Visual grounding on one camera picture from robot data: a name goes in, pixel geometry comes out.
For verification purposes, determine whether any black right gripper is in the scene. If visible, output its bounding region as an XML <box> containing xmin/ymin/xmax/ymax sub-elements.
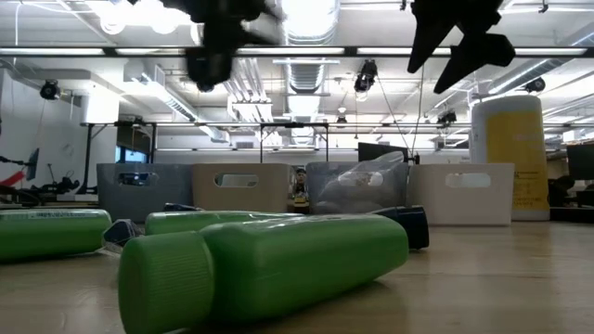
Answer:
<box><xmin>407</xmin><ymin>0</ymin><xmax>516</xmax><ymax>95</ymax></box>

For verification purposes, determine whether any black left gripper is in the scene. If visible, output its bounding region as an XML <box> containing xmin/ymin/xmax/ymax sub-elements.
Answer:
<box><xmin>160</xmin><ymin>0</ymin><xmax>284</xmax><ymax>93</ymax></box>

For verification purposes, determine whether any thin black stick toiletry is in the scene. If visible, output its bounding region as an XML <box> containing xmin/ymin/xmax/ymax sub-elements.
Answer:
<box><xmin>161</xmin><ymin>202</ymin><xmax>205</xmax><ymax>213</ymax></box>

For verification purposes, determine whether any small green plastic bottle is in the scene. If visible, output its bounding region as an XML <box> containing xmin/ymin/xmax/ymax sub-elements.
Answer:
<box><xmin>117</xmin><ymin>213</ymin><xmax>410</xmax><ymax>334</ymax></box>
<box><xmin>0</xmin><ymin>208</ymin><xmax>113</xmax><ymax>263</ymax></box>
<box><xmin>145</xmin><ymin>210</ymin><xmax>303</xmax><ymax>237</ymax></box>

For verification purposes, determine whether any clear bag of cotton pads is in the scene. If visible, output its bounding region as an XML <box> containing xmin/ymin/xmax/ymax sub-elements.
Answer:
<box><xmin>319</xmin><ymin>150</ymin><xmax>406</xmax><ymax>215</ymax></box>

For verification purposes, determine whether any dark toiletry packet with print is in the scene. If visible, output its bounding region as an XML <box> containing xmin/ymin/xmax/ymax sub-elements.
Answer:
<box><xmin>101</xmin><ymin>218</ymin><xmax>146</xmax><ymax>255</ymax></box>

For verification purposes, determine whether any dark blue bottle cap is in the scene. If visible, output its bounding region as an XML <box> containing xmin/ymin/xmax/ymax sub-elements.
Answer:
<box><xmin>369</xmin><ymin>205</ymin><xmax>431</xmax><ymax>252</ymax></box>

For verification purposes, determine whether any yellow canister with white lid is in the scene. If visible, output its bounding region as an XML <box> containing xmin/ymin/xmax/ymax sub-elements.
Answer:
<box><xmin>469</xmin><ymin>95</ymin><xmax>551</xmax><ymax>223</ymax></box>

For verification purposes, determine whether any dark grey plastic bin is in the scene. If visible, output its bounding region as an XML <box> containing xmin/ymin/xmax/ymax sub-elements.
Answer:
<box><xmin>96</xmin><ymin>161</ymin><xmax>195</xmax><ymax>223</ymax></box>
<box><xmin>304</xmin><ymin>161</ymin><xmax>410</xmax><ymax>216</ymax></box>

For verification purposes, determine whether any black computer monitor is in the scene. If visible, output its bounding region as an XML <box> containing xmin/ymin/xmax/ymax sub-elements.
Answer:
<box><xmin>357</xmin><ymin>142</ymin><xmax>410</xmax><ymax>164</ymax></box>
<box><xmin>565</xmin><ymin>143</ymin><xmax>594</xmax><ymax>182</ymax></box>

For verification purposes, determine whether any light beige plastic bin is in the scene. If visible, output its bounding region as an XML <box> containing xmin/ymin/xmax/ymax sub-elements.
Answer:
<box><xmin>191</xmin><ymin>161</ymin><xmax>292</xmax><ymax>214</ymax></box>

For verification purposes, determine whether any person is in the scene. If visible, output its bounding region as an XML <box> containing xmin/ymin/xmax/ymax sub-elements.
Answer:
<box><xmin>547</xmin><ymin>174</ymin><xmax>577</xmax><ymax>208</ymax></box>
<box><xmin>291</xmin><ymin>167</ymin><xmax>310</xmax><ymax>208</ymax></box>

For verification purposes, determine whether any white plastic bin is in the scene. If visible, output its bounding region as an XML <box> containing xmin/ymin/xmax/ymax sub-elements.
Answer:
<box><xmin>407</xmin><ymin>161</ymin><xmax>516</xmax><ymax>227</ymax></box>

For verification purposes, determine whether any black aluminium rig frame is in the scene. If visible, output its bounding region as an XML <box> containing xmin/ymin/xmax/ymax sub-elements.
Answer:
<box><xmin>0</xmin><ymin>45</ymin><xmax>594</xmax><ymax>58</ymax></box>

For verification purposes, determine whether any silver ceiling air duct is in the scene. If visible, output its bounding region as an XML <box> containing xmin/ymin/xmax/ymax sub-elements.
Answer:
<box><xmin>278</xmin><ymin>0</ymin><xmax>342</xmax><ymax>94</ymax></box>

